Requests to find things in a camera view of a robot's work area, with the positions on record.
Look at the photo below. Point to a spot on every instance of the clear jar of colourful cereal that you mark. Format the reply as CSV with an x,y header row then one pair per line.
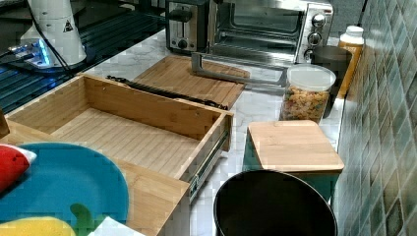
x,y
306,93

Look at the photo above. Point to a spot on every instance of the teal canister with wooden lid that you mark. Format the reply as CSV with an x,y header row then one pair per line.
x,y
299,148

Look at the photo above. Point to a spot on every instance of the blue plate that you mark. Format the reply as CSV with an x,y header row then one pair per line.
x,y
63,175

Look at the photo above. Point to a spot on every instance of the stainless steel toaster oven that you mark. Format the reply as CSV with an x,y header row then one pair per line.
x,y
273,34

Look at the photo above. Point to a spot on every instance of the bamboo drawer cabinet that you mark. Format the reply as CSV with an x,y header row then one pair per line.
x,y
158,205

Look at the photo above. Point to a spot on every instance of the bamboo wooden drawer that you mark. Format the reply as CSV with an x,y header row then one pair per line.
x,y
175,137

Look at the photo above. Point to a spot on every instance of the green toy piece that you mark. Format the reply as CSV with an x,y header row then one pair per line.
x,y
85,222

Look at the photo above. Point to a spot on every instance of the black silver toaster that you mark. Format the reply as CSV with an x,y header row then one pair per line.
x,y
187,25

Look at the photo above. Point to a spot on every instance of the bamboo cutting board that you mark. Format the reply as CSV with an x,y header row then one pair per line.
x,y
174,73

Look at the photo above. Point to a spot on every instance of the white paper napkin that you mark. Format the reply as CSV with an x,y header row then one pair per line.
x,y
110,227

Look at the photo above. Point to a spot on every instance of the red plush toy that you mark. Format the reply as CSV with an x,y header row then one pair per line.
x,y
14,162

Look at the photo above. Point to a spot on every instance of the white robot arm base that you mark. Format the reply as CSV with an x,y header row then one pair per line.
x,y
53,41

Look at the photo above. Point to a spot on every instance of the yellow sponge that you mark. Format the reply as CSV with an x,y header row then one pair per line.
x,y
36,226

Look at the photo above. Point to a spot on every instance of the dark grey cup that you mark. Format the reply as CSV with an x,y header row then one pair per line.
x,y
337,60

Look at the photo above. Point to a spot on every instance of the black utensil holder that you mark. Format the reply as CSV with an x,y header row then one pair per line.
x,y
271,203

